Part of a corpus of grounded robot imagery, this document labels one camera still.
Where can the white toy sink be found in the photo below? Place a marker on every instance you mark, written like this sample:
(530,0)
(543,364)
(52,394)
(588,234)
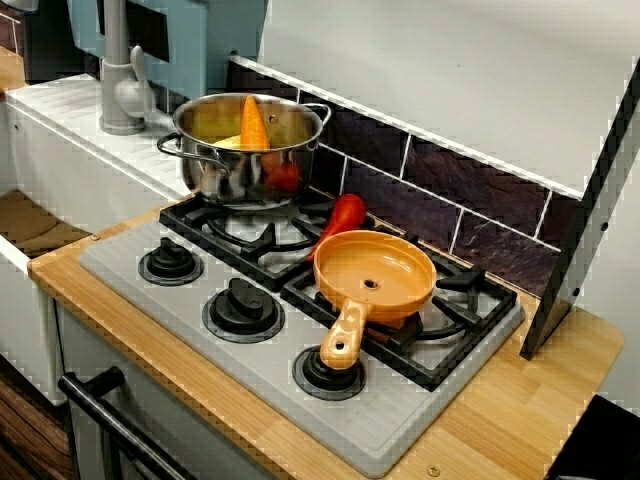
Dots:
(75,150)

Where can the yellow toy corn cob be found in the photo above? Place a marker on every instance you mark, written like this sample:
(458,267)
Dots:
(227,142)

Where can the teal box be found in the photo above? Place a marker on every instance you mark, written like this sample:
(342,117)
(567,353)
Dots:
(200,40)

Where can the grey toy faucet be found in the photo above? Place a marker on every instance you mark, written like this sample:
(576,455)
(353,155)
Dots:
(115,50)

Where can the orange toy carrot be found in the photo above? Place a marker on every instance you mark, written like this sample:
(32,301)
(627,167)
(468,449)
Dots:
(253,125)

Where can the red toy chili pepper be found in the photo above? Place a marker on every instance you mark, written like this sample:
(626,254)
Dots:
(346,212)

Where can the black stove knob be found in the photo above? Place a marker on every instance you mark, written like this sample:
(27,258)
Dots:
(242,311)
(167,261)
(325,384)

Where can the dark grey side panel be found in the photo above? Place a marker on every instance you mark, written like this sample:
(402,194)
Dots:
(575,250)

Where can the orange toy frying pan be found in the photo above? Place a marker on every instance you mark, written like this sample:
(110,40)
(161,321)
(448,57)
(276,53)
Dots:
(400,272)

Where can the stainless steel pot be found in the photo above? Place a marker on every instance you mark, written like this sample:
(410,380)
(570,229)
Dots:
(225,172)

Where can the dark tile backsplash panel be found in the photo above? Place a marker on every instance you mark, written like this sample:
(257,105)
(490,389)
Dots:
(450,200)

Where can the black burner grate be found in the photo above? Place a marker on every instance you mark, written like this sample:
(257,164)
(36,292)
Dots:
(480,300)
(190,217)

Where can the grey stove top plate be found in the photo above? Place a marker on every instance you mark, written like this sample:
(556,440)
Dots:
(300,405)

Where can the black box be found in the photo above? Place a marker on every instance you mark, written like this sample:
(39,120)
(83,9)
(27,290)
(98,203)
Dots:
(600,440)

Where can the white oven door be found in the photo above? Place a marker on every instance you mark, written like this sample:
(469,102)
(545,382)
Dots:
(165,420)

